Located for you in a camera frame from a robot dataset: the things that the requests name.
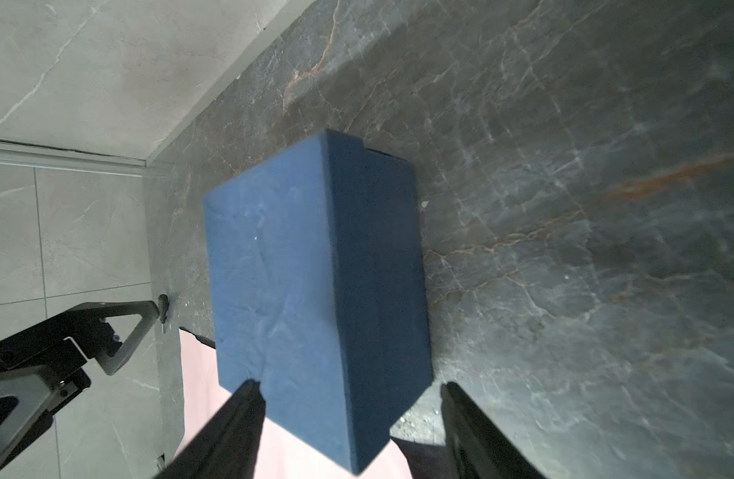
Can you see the pink wrapping paper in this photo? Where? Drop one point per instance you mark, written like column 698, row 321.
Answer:
column 281, row 454

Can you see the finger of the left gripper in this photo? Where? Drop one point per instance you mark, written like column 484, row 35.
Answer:
column 29, row 399
column 108, row 333

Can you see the black handled screwdriver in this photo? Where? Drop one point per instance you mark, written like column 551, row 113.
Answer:
column 164, row 306

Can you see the blue gift box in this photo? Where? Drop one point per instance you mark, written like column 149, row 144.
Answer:
column 318, row 292

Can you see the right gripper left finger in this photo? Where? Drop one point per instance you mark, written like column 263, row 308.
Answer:
column 228, row 445

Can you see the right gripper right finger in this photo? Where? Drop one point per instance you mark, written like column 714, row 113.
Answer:
column 478, row 448

